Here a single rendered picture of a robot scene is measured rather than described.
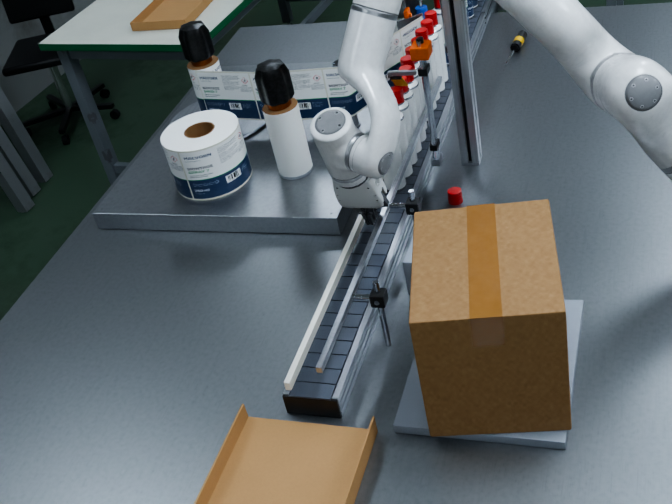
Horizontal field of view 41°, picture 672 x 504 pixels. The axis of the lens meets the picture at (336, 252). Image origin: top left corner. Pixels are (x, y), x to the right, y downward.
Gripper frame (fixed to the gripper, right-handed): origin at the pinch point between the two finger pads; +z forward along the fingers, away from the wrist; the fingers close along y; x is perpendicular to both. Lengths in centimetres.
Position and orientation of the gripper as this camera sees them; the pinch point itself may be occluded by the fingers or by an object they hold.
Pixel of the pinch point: (369, 214)
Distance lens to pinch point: 197.8
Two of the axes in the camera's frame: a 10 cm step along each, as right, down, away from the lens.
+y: -9.4, -0.3, 3.4
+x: -2.0, 8.5, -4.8
